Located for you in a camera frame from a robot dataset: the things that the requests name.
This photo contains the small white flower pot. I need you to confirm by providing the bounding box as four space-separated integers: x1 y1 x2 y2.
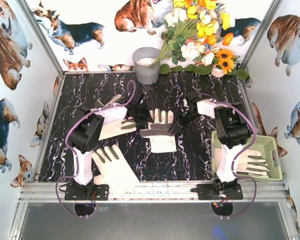
211 66 225 78

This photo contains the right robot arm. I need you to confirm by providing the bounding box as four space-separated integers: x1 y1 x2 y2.
168 91 257 184

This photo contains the grey metal bucket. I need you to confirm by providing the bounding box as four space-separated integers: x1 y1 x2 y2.
132 47 160 85

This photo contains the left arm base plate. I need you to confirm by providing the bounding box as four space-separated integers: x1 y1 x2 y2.
64 184 110 201

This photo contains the artificial flower bouquet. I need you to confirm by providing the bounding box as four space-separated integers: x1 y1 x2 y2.
156 0 259 80

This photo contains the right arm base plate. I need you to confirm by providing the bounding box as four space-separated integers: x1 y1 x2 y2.
194 184 244 200

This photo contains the work glove with grey band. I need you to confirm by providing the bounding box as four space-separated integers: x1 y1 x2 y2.
212 147 270 179

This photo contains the green storage basket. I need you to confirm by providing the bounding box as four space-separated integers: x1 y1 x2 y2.
211 131 282 183

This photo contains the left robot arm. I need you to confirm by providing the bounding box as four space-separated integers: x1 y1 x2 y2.
65 91 150 186

